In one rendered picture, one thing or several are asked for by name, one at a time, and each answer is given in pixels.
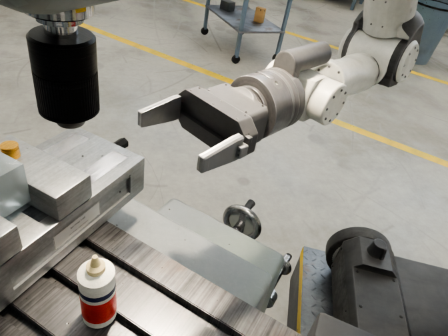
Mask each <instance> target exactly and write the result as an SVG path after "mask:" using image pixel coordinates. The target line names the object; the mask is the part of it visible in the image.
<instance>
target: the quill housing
mask: <svg viewBox="0 0 448 336"><path fill-rule="evenodd" d="M113 1H118V0H0V5H2V6H4V7H8V8H10V9H13V10H16V11H18V12H21V13H30V14H48V15H51V14H55V13H61V12H65V11H70V10H74V9H80V8H84V7H90V6H94V5H100V4H103V3H109V2H113Z"/></svg>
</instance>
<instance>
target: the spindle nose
mask: <svg viewBox="0 0 448 336"><path fill-rule="evenodd" d="M24 14H26V15H28V16H30V17H32V18H35V19H40V20H44V21H52V22H76V21H83V20H86V19H89V18H91V17H92V16H94V14H95V6H90V7H86V11H84V12H80V13H76V9H74V10H70V11H65V12H61V13H55V14H51V15H48V14H30V13H24Z"/></svg>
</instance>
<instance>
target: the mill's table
mask: <svg viewBox="0 0 448 336"><path fill-rule="evenodd" d="M93 255H97V256H98V258H103V259H107V260H109V261H110V262H112V264H113V265H114V267H115V279H116V296H117V314H116V317H115V319H114V320H113V322H112V323H111V324H109V325H108V326H106V327H104V328H100V329H94V328H91V327H88V326H87V325H86V324H85V323H84V321H83V317H82V313H81V304H80V298H79V290H78V282H77V271H78V269H79V268H80V266H81V265H82V264H83V263H84V262H86V261H88V260H90V259H91V258H92V256H93ZM0 336H302V335H301V334H299V333H298V332H296V331H294V330H292V329H291V328H289V327H287V326H286V325H284V324H282V323H280V322H278V321H277V320H275V319H274V318H272V317H270V316H268V315H267V314H265V313H264V312H262V311H260V310H258V309H256V308H255V307H253V306H251V305H250V304H248V303H246V302H244V301H243V300H241V299H240V298H238V297H236V296H234V295H232V294H231V293H229V292H228V291H226V290H224V289H222V288H220V287H219V286H217V285H216V284H214V283H212V282H210V281H208V280H207V279H205V278H204V277H202V276H200V275H198V274H196V273H195V272H193V271H192V270H190V269H188V268H186V267H185V266H183V265H181V264H180V263H178V262H176V261H174V260H172V259H171V258H169V257H168V256H166V255H164V254H162V253H161V252H159V251H158V250H156V249H154V248H152V247H150V246H149V245H147V244H145V243H144V242H142V241H140V240H138V239H137V238H135V237H134V236H132V235H130V234H128V233H126V232H125V231H123V230H122V229H120V228H118V227H116V226H114V225H113V224H111V223H110V222H108V221H106V222H104V224H102V226H100V227H99V228H98V229H97V230H95V231H94V232H93V233H92V234H90V236H88V238H86V239H85V240H84V241H83V242H81V243H80V244H79V245H78V246H76V248H74V250H72V251H71V252H70V253H69V254H67V255H66V256H65V257H64V258H62V260H60V262H58V263H57V264H56V265H55V266H53V267H52V268H51V269H50V270H48V272H46V274H44V275H43V276H42V277H41V278H40V279H38V280H37V281H36V282H35V283H34V284H32V286H30V287H29V288H28V289H27V290H26V291H24V292H23V293H22V294H21V295H20V296H18V298H16V299H15V300H14V301H13V302H12V303H10V304H9V305H8V306H7V307H6V308H4V310H2V311H1V312H0Z"/></svg>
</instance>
